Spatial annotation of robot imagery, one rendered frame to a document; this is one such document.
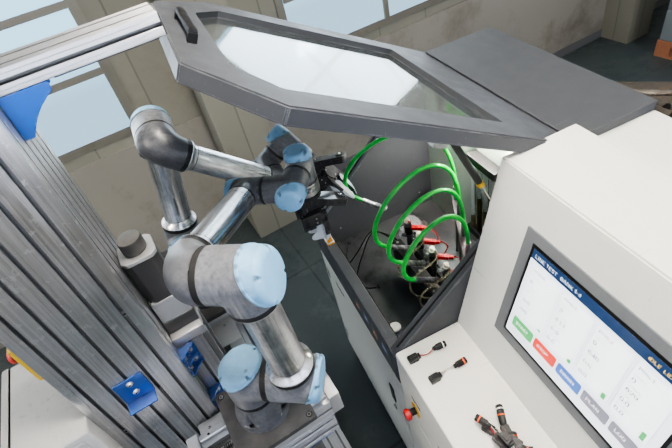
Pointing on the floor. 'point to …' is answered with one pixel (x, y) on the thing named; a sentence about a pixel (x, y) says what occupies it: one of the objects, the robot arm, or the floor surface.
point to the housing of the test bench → (562, 93)
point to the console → (569, 237)
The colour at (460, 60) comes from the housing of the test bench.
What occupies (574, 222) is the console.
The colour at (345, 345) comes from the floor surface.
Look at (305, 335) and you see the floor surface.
